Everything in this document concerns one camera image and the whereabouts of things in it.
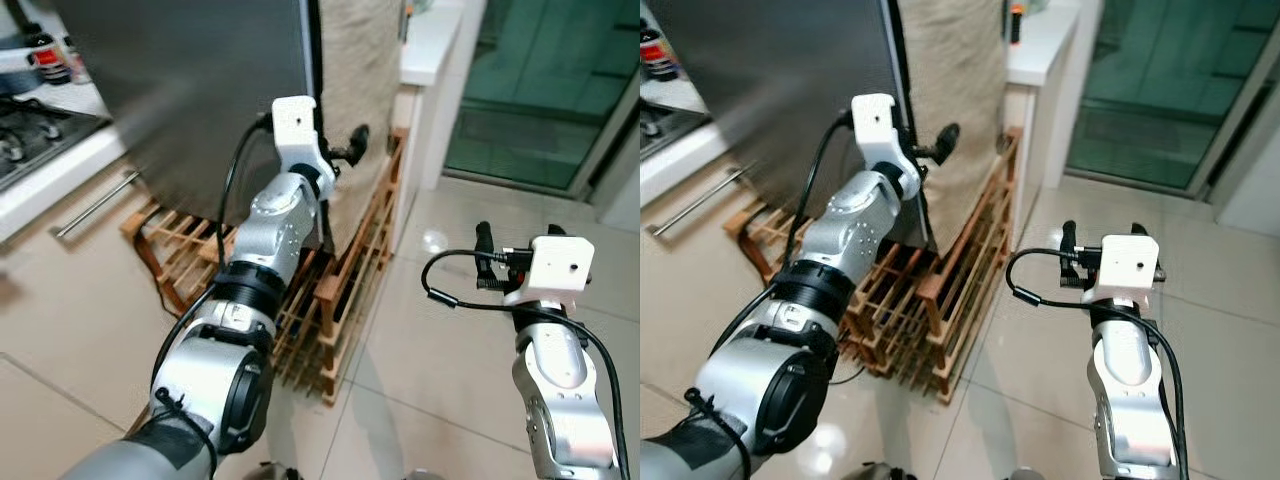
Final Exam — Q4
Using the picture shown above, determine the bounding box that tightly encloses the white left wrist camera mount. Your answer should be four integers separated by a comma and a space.
851, 93, 922, 191
272, 96, 337, 187

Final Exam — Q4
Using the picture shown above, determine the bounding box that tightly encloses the metal drawer handle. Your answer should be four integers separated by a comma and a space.
54, 170, 143, 241
650, 165, 753, 239

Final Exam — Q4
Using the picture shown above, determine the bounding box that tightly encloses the black gas stove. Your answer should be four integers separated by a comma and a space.
0, 95, 113, 193
640, 100, 693, 161

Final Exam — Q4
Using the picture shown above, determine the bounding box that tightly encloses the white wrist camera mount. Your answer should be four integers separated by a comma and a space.
1083, 233, 1162, 307
272, 96, 337, 187
503, 236, 597, 307
851, 93, 922, 191

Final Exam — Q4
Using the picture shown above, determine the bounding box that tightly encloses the dark bottle red label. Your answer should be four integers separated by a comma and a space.
24, 24, 73, 87
640, 28, 683, 83

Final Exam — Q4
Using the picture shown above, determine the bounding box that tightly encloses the white kitchen counter cabinet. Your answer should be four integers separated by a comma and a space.
0, 76, 147, 247
640, 76, 749, 209

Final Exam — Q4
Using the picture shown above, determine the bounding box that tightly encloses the white side counter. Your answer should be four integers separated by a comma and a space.
398, 0, 489, 193
1003, 0, 1101, 193

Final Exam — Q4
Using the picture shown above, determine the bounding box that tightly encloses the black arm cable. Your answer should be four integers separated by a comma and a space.
148, 112, 277, 471
685, 112, 857, 471
420, 247, 633, 480
1005, 246, 1191, 480

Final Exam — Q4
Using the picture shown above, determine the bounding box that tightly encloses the green glass sliding door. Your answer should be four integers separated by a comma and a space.
444, 0, 641, 201
1064, 0, 1280, 199

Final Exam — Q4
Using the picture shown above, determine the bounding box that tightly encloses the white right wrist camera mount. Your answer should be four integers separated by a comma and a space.
503, 236, 597, 307
1083, 233, 1162, 307

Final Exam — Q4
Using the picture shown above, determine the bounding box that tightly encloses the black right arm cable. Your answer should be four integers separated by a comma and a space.
420, 247, 633, 480
1005, 246, 1191, 480

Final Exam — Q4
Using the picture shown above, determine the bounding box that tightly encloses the beige cloth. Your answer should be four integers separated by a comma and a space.
318, 0, 407, 247
895, 0, 1013, 251

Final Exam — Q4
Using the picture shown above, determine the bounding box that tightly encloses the small fridge door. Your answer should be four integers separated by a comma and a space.
50, 0, 325, 229
645, 0, 906, 223

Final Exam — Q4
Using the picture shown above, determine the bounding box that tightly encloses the wooden slatted rack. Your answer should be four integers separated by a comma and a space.
120, 128, 409, 407
724, 128, 1023, 405

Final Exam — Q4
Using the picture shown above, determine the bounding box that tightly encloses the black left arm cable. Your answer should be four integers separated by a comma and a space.
148, 112, 277, 471
685, 112, 857, 471

